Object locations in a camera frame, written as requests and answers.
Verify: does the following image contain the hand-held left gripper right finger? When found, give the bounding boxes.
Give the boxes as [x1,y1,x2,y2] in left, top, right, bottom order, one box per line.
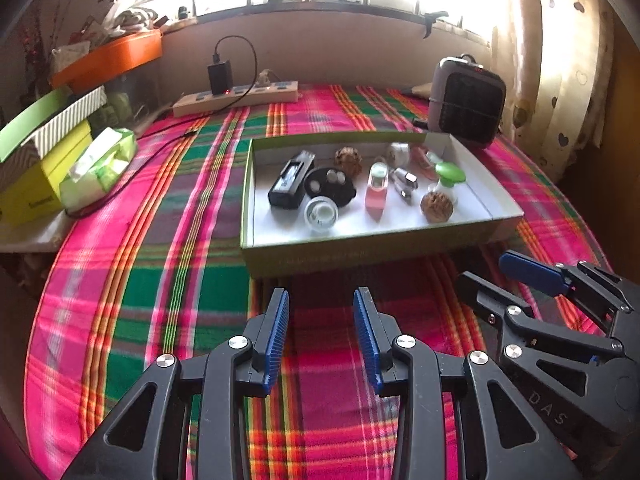
[352,287,583,480]

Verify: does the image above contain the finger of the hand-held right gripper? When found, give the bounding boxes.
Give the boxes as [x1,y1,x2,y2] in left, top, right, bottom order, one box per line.
[455,270,626,446]
[499,251,633,336]

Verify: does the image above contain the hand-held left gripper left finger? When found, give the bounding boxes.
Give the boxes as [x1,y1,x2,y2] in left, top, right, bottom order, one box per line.
[60,287,291,480]

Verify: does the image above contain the green white cardboard box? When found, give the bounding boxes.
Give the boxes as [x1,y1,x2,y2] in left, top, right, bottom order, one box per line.
[240,131,525,278]

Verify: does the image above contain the brown carved walnut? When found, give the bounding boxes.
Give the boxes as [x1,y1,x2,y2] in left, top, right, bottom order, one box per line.
[334,146,363,174]
[420,191,457,224]

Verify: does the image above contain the green white mushroom gadget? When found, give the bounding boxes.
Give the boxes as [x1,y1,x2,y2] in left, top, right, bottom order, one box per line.
[427,161,467,206]

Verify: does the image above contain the small translucent white jar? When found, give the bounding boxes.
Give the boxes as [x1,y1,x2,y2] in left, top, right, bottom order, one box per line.
[303,196,340,234]

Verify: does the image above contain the pink bottle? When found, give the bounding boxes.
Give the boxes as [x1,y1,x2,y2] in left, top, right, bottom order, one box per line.
[366,160,392,222]

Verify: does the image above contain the pink case with round dial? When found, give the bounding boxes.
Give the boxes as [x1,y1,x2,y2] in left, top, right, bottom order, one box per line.
[410,145,441,181]

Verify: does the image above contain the black round remote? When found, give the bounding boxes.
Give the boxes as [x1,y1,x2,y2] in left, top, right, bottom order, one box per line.
[303,166,357,207]

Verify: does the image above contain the black handheld flashlight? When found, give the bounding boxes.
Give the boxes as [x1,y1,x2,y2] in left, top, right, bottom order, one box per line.
[268,151,316,209]

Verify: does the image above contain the small white round device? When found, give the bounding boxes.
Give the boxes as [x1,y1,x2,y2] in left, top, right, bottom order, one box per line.
[387,142,412,167]

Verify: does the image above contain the pink green plaid blanket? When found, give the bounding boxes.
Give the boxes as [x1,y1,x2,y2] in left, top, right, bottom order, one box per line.
[25,82,616,480]

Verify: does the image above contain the grey black space heater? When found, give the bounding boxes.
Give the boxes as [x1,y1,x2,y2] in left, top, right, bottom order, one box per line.
[427,55,507,150]

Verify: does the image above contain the cream heart print curtain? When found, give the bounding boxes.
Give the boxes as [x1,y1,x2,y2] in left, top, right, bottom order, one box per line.
[492,0,621,181]

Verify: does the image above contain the white power strip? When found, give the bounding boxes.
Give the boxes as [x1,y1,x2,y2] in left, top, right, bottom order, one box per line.
[172,80,300,118]

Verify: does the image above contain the green tissue pack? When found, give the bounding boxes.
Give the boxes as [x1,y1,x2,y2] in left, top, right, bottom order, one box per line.
[59,126,138,212]

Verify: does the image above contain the black clip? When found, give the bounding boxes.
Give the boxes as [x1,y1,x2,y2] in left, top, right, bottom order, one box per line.
[422,10,449,39]

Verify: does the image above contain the black charger adapter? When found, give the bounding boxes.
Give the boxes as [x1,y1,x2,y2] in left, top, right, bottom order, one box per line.
[208,60,233,95]

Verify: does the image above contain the yellow-green box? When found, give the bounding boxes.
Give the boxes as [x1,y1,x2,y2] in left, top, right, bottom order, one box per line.
[0,120,96,226]

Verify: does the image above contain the pale green jar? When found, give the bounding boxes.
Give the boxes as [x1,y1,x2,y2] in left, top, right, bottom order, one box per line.
[106,89,135,117]

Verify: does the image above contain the green striped box lid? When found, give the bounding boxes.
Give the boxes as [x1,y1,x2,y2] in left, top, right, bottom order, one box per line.
[0,85,108,163]

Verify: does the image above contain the orange tray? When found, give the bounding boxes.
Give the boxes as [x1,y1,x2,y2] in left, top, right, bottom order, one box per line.
[50,29,165,92]

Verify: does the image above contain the pile of bags and papers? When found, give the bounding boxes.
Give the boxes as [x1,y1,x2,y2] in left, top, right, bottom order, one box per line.
[52,0,166,61]

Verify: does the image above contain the red dried branches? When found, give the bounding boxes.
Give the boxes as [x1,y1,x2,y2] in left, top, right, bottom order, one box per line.
[15,0,56,91]

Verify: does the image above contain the black charging cable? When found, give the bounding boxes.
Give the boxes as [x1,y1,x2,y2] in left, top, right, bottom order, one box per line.
[65,36,258,218]

